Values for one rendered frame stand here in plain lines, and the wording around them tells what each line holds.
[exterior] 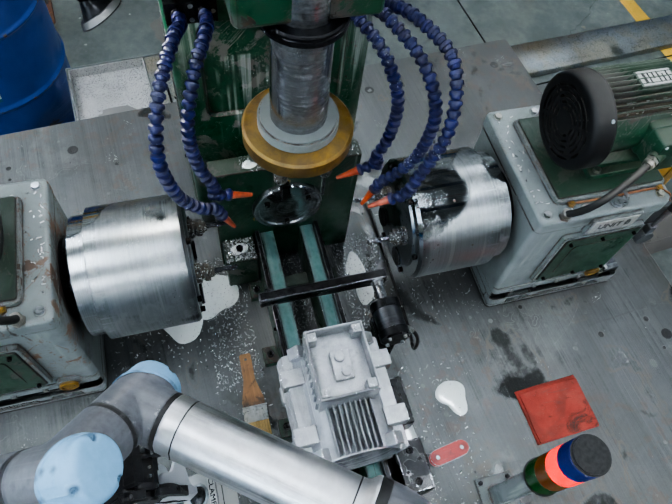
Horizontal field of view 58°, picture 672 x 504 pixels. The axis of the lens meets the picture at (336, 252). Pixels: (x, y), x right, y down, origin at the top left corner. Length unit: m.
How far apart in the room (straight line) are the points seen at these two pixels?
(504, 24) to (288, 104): 2.66
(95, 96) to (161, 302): 1.42
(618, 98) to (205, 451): 0.88
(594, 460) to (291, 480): 0.46
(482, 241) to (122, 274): 0.67
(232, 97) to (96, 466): 0.74
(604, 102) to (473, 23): 2.34
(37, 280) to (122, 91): 1.41
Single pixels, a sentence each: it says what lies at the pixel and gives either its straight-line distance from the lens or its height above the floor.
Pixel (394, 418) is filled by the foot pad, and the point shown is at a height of 1.08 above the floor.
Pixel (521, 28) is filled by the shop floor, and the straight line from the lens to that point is 3.50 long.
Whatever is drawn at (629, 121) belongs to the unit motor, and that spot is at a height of 1.32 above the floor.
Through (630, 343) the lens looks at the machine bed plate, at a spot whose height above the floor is 0.80.
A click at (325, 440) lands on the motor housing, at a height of 1.08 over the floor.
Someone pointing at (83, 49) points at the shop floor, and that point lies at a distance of 3.19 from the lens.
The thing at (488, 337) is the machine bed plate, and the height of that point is 0.80.
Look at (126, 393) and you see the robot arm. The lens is 0.77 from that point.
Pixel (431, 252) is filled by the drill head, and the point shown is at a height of 1.09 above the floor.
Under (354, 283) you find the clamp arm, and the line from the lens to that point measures 1.18.
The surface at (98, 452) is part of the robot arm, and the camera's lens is 0.70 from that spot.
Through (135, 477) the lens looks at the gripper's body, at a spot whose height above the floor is 1.21.
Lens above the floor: 2.07
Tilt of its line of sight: 60 degrees down
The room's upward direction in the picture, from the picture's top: 10 degrees clockwise
